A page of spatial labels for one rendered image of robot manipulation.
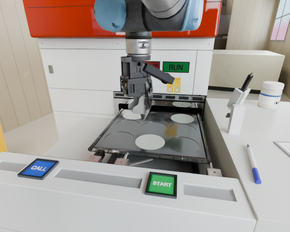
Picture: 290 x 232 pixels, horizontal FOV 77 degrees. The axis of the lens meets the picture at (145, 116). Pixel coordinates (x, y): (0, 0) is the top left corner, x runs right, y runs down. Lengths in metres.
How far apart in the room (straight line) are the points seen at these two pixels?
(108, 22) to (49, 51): 0.66
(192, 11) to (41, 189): 0.43
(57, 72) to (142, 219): 0.85
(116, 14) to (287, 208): 0.46
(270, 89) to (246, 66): 4.14
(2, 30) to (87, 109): 2.30
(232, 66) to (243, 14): 2.75
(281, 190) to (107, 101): 0.78
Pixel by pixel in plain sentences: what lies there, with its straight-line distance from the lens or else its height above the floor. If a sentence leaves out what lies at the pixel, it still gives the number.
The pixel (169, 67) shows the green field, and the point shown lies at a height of 1.10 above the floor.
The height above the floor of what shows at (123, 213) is 0.93.
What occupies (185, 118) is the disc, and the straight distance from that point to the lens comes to 0.81.
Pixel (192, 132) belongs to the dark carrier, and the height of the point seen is 0.90.
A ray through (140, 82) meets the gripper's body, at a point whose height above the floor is 1.10.
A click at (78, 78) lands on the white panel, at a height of 1.03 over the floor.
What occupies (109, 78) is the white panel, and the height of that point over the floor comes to 1.04.
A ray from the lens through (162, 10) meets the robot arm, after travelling 0.35.
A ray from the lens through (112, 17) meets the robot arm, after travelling 0.43.
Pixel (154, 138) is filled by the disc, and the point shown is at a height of 0.90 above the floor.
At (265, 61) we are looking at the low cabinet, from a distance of 5.00.
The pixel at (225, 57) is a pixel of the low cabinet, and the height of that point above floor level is 0.80.
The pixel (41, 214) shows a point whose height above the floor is 0.89.
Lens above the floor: 1.22
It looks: 23 degrees down
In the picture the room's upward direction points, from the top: straight up
